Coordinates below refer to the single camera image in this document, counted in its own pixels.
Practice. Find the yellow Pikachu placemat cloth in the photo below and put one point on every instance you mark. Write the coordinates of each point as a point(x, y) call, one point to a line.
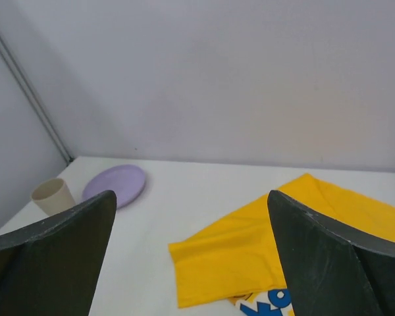
point(236, 259)

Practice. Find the aluminium corner post left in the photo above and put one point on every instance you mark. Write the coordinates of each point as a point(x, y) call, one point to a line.
point(34, 100)

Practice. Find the lilac plastic plate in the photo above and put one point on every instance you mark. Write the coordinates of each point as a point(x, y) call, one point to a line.
point(127, 182)

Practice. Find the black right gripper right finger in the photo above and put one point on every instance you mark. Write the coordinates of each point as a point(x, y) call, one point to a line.
point(331, 268)

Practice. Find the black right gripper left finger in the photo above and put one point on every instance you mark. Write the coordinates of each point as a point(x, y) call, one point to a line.
point(51, 267)

